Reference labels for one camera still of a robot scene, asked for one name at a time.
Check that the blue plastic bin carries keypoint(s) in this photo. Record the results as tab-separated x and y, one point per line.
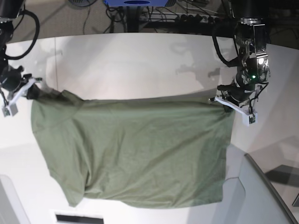
135	3

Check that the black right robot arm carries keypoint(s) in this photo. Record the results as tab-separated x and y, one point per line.
9	10

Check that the green t-shirt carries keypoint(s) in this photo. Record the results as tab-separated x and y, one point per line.
156	153

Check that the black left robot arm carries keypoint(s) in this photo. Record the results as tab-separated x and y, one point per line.
249	32

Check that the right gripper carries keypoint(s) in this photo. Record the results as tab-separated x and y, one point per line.
12	80

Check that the grey table leg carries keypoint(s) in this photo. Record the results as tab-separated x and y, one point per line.
133	19

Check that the black power strip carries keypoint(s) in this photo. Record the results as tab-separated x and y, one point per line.
169	17

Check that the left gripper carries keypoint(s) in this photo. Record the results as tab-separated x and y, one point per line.
241	93

